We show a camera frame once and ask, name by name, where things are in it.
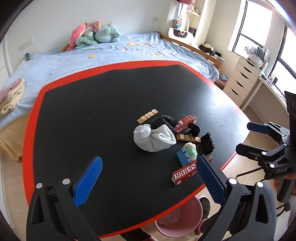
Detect black patterned cloth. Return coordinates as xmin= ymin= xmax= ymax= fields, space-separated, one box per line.
xmin=149 ymin=115 xmax=178 ymax=135

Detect white cloth sock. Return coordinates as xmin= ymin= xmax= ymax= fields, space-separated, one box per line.
xmin=133 ymin=124 xmax=177 ymax=153

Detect wall switch panel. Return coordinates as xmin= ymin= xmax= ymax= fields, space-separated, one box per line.
xmin=18 ymin=38 xmax=34 ymax=52

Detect white tote bag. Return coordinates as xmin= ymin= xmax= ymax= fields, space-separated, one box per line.
xmin=168 ymin=18 xmax=194 ymax=44

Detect striped green plush toy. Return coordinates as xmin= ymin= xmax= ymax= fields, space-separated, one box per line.
xmin=75 ymin=31 xmax=98 ymax=49

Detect black red-edged table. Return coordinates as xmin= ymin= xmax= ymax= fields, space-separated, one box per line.
xmin=23 ymin=61 xmax=249 ymax=237

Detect black rectangular box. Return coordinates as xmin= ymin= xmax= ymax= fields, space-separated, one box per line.
xmin=200 ymin=132 xmax=215 ymax=155

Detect tan wooden strip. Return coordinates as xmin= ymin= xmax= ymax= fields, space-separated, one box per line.
xmin=137 ymin=109 xmax=158 ymax=124
xmin=176 ymin=134 xmax=201 ymax=143

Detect green white tissue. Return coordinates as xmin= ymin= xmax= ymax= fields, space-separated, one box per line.
xmin=184 ymin=142 xmax=198 ymax=161

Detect blue rectangular block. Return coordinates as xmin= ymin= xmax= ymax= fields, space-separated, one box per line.
xmin=176 ymin=148 xmax=192 ymax=167

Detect black tracker board right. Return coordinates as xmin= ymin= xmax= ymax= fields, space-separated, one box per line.
xmin=285 ymin=91 xmax=296 ymax=139

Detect white desk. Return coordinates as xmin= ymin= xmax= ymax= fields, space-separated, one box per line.
xmin=240 ymin=75 xmax=289 ymax=127

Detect white slipper right foot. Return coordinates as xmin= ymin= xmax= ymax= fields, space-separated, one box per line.
xmin=198 ymin=196 xmax=211 ymax=219

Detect pink trash bin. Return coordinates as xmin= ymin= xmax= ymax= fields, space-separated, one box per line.
xmin=154 ymin=196 xmax=203 ymax=238

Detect red box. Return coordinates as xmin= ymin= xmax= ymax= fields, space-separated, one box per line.
xmin=175 ymin=114 xmax=197 ymax=134
xmin=171 ymin=160 xmax=197 ymax=186

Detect bed with blue sheet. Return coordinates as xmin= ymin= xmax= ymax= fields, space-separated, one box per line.
xmin=1 ymin=33 xmax=219 ymax=161

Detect white drawer cabinet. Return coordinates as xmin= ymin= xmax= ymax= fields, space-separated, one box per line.
xmin=223 ymin=56 xmax=261 ymax=107

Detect black hair scrunchie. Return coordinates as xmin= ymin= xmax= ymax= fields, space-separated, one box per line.
xmin=188 ymin=123 xmax=200 ymax=137

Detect folded beige pink blankets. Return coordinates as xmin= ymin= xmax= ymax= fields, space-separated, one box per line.
xmin=1 ymin=78 xmax=25 ymax=118

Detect pink plush toy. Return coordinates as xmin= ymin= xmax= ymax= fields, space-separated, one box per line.
xmin=62 ymin=23 xmax=87 ymax=52

